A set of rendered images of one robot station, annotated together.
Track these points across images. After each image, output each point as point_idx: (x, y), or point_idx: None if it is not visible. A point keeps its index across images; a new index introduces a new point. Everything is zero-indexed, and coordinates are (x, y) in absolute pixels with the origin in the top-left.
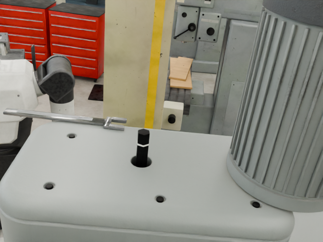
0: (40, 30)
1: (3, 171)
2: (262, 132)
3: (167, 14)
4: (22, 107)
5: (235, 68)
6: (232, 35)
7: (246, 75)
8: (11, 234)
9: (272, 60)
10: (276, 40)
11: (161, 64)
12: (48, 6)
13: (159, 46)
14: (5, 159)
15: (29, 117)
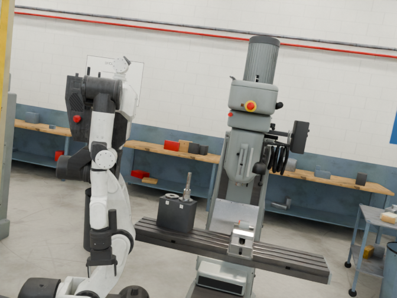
0: None
1: (119, 166)
2: (268, 71)
3: (5, 71)
4: (136, 107)
5: None
6: None
7: (258, 60)
8: (276, 98)
9: (270, 53)
10: (269, 49)
11: (1, 117)
12: None
13: (0, 100)
14: (121, 154)
15: (234, 78)
